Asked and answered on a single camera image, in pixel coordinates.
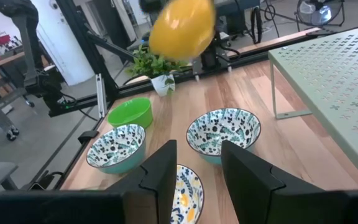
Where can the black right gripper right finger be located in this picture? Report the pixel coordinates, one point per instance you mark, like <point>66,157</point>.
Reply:
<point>253,186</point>

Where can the silver aluminium bar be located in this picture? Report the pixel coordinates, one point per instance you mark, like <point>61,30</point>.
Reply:
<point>101,96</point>

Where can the black control box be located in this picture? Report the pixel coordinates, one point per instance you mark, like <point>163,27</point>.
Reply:
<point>51,90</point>

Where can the grey rolling stand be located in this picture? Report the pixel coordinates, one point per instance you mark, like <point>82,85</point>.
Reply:
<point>26,46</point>

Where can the green plastic mini bowl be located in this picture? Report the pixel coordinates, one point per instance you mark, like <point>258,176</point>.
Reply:
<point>129,112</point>

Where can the artificial plant in white pot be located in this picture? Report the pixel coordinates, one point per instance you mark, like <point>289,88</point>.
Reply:
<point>163,84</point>

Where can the pale green perforated metal shelf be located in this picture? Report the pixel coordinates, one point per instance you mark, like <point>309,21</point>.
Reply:
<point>337,77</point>

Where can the teal patterned mini bowl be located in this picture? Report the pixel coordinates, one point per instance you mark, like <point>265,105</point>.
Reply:
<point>117,146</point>
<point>219,127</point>

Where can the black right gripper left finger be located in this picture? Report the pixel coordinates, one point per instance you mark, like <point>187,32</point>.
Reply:
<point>157,186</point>

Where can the wooden desk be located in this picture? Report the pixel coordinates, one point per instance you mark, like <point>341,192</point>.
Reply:
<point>8,60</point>

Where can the black floor fan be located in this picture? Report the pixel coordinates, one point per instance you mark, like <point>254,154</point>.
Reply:
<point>320,14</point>

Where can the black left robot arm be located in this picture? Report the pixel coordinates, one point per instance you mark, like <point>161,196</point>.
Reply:
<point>211,57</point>

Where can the black table clamp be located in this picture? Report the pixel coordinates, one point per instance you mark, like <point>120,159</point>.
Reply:
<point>43,180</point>

